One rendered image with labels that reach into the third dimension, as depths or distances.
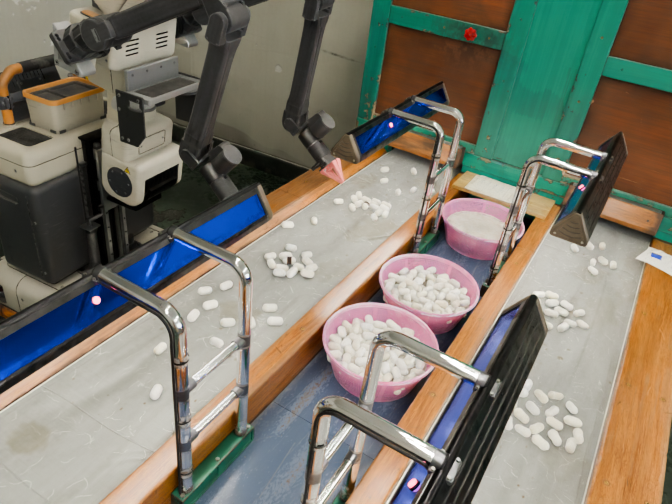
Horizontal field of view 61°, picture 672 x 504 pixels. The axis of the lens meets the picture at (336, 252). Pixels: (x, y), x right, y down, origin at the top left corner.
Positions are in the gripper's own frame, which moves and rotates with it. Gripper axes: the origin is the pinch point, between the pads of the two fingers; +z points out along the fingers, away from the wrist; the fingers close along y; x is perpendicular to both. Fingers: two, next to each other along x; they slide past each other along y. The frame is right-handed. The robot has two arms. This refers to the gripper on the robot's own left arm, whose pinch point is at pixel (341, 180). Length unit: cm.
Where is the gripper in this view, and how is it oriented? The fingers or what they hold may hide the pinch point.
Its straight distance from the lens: 187.8
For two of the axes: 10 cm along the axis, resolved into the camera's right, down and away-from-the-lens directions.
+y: 5.2, -4.4, 7.4
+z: 6.0, 8.0, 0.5
